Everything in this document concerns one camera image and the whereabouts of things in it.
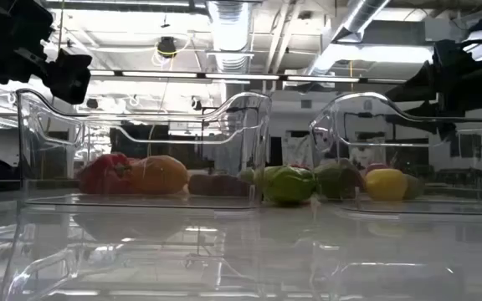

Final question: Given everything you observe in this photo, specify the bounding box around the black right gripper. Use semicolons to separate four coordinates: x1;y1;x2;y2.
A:
385;39;482;141

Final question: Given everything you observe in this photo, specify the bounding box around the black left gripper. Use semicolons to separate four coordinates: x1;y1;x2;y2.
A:
0;0;94;105

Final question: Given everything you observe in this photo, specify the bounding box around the red tomato green stem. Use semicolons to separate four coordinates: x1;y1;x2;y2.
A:
364;162;392;175

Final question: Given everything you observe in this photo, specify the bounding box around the yellow lemon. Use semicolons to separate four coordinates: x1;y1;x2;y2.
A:
364;167;409;202

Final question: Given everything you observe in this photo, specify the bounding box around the dark red apple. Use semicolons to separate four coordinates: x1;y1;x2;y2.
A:
344;161;367;200

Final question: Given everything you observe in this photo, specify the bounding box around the green avocado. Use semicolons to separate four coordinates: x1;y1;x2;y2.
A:
314;161;349;200

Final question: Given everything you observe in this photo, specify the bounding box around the clear plastic basket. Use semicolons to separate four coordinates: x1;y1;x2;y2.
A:
14;88;274;210
309;91;482;214

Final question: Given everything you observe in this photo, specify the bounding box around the orange bell pepper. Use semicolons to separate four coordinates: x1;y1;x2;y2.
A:
130;155;190;196

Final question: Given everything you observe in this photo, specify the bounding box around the long green pepper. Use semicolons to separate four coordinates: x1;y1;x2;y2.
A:
261;166;316;206

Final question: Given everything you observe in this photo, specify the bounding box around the overhead light bar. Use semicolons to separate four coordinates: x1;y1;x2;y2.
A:
90;69;409;84

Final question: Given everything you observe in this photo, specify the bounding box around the dark purple eggplant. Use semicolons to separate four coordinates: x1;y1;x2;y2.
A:
188;173;250;197

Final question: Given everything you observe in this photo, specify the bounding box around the black overhead camera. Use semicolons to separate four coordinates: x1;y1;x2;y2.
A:
156;36;178;59

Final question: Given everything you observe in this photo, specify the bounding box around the silver ceiling duct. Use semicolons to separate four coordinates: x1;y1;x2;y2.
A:
307;0;392;76
206;0;254;74

